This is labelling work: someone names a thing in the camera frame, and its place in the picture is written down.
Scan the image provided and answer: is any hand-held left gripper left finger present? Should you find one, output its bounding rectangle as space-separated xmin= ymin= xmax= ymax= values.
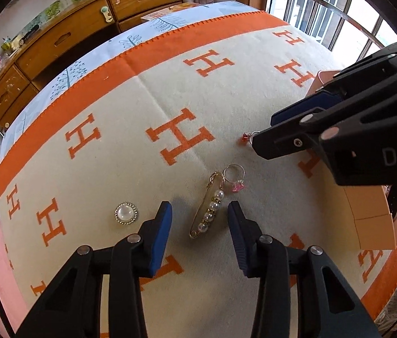
xmin=15 ymin=201 xmax=173 ymax=338

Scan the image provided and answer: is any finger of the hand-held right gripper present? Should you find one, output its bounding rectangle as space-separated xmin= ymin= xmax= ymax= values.
xmin=270 ymin=41 xmax=397 ymax=126
xmin=251 ymin=65 xmax=397 ymax=161

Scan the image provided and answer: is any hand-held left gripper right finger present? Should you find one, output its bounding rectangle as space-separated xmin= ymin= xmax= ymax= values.
xmin=227 ymin=201 xmax=380 ymax=338

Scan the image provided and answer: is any gold pearl safety pin brooch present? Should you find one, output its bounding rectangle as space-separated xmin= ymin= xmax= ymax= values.
xmin=189 ymin=172 xmax=226 ymax=239

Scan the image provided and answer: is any pink cardboard box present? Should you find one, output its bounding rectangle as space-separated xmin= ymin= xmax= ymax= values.
xmin=306 ymin=70 xmax=397 ymax=250

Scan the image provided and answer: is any round pearl brooch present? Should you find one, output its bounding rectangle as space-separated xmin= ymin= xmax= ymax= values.
xmin=115 ymin=202 xmax=138 ymax=224

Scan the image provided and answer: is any window with metal grille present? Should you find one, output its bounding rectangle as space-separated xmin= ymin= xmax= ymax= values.
xmin=265 ymin=0 xmax=397 ymax=64

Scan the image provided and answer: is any orange beige letter-print blanket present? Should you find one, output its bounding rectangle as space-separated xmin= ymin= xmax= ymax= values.
xmin=0 ymin=10 xmax=397 ymax=338

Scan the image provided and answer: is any orange magazine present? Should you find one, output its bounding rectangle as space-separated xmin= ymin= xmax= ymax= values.
xmin=141 ymin=3 xmax=202 ymax=20

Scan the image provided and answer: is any pale blue leaf-print sheet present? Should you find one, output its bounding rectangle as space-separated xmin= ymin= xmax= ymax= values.
xmin=0 ymin=1 xmax=266 ymax=163

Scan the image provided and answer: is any wooden desk with drawers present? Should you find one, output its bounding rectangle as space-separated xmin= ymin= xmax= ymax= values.
xmin=0 ymin=0 xmax=185 ymax=127

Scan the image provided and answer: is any black flashlight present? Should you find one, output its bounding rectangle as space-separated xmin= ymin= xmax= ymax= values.
xmin=21 ymin=25 xmax=41 ymax=39

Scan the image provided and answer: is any flower picture strip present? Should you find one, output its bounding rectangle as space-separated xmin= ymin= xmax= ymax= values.
xmin=23 ymin=0 xmax=95 ymax=34

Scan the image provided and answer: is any pink stone ring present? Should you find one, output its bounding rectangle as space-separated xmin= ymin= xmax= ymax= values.
xmin=223 ymin=164 xmax=245 ymax=194

